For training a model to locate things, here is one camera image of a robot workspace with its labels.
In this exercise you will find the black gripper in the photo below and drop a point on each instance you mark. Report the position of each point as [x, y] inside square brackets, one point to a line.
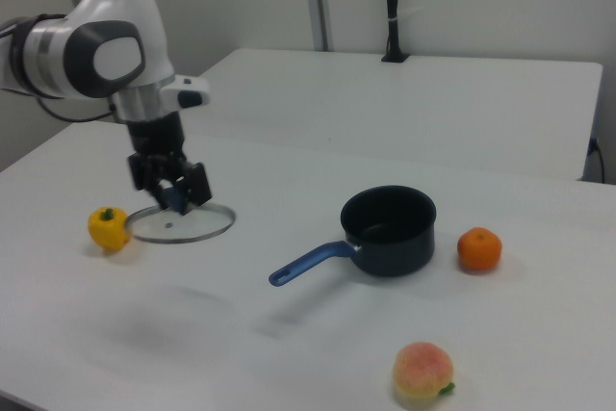
[156, 139]

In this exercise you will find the glass lid with blue knob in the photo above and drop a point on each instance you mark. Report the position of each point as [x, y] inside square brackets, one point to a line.
[192, 229]

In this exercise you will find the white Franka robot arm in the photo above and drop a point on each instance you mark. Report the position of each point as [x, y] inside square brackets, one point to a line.
[120, 7]

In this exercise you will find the yellow toy bell pepper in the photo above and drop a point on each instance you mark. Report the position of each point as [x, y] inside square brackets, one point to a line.
[108, 233]

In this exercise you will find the white folding side table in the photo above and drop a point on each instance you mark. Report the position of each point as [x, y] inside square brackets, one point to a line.
[385, 108]

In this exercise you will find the dark blue saucepan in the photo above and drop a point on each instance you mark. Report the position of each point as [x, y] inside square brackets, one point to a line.
[399, 257]

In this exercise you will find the pink yellow toy peach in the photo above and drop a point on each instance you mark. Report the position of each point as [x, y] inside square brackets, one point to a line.
[423, 370]

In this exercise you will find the orange toy mandarin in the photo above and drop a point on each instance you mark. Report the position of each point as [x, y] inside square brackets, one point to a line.
[479, 249]

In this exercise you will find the black camera pole with base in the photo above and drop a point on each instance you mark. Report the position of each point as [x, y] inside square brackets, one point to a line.
[393, 7]

